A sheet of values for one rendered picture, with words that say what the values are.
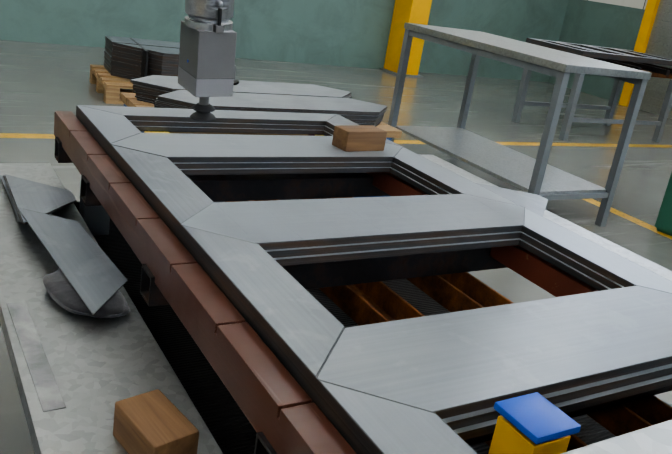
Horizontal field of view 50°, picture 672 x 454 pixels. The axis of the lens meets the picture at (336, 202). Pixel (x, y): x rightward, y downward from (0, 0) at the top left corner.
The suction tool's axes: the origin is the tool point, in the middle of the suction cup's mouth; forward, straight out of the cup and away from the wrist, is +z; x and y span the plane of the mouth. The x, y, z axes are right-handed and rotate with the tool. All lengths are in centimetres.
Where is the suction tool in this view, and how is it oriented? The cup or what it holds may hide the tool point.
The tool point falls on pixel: (203, 117)
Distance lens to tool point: 123.3
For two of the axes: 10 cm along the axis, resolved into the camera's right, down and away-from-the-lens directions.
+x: -8.5, 1.0, -5.1
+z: -1.3, 9.1, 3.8
